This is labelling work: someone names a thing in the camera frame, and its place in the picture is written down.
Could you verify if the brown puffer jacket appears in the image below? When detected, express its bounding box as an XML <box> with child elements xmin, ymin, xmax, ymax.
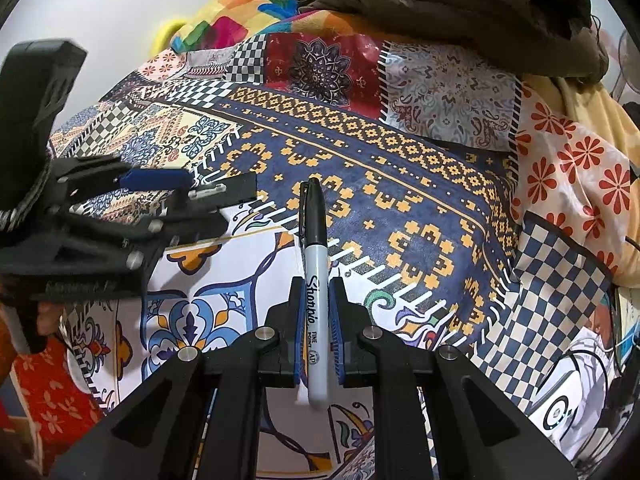
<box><xmin>297</xmin><ymin>0</ymin><xmax>608</xmax><ymax>84</ymax></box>

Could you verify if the yellow curved tube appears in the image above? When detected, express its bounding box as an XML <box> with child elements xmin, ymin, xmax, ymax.
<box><xmin>149</xmin><ymin>18</ymin><xmax>188</xmax><ymax>58</ymax></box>

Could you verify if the colourful block fleece blanket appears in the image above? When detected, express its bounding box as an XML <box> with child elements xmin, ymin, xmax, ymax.
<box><xmin>169</xmin><ymin>0</ymin><xmax>352</xmax><ymax>53</ymax></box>

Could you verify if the black card with clip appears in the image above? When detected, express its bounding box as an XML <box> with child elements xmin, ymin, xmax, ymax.
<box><xmin>188</xmin><ymin>172</ymin><xmax>257</xmax><ymax>210</ymax></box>

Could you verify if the white standing fan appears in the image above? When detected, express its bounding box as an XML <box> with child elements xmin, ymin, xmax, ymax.
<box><xmin>611</xmin><ymin>30</ymin><xmax>640</xmax><ymax>101</ymax></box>

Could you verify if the black Sharpie marker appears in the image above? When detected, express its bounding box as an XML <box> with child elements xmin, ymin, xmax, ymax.
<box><xmin>300</xmin><ymin>178</ymin><xmax>331</xmax><ymax>408</ymax></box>

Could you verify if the patchwork patterned bedspread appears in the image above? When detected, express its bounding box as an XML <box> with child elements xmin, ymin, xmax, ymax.
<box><xmin>8</xmin><ymin>31</ymin><xmax>622</xmax><ymax>478</ymax></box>

